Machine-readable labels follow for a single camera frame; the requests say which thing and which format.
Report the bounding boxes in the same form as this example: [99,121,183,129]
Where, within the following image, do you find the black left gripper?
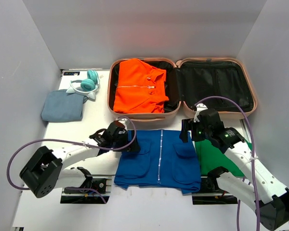
[112,130,141,152]

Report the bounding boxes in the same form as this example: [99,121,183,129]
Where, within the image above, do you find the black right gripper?
[179,118,212,143]

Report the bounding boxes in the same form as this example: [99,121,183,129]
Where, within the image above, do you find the green t-shirt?
[195,140,244,178]

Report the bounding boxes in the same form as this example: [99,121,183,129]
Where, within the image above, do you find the pink suitcase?
[107,57,257,122]

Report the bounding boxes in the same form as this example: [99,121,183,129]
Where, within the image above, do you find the blue zip jacket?
[114,129,201,194]

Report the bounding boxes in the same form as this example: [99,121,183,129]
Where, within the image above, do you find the orange jacket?
[113,59,169,114]

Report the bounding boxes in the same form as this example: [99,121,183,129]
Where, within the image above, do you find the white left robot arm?
[19,118,141,198]

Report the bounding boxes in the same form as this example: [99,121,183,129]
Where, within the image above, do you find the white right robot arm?
[180,105,289,231]

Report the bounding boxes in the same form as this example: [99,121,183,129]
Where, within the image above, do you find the teal white cat-ear headphones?
[66,70,100,101]

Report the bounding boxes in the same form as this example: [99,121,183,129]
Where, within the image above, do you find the grey-blue folded cloth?
[41,89,88,123]

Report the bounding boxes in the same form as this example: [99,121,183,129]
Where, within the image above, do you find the small dark label sticker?
[63,71,80,76]

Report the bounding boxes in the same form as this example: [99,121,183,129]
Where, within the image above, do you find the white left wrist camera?
[118,118,130,130]

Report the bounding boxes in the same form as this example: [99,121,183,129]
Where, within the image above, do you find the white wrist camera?
[118,118,130,130]
[194,103,208,122]

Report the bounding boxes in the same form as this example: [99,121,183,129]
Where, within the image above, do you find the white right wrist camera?
[194,103,208,122]

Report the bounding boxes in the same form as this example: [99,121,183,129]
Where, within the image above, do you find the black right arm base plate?
[192,176,238,205]

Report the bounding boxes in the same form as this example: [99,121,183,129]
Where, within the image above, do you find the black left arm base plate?
[60,175,112,205]

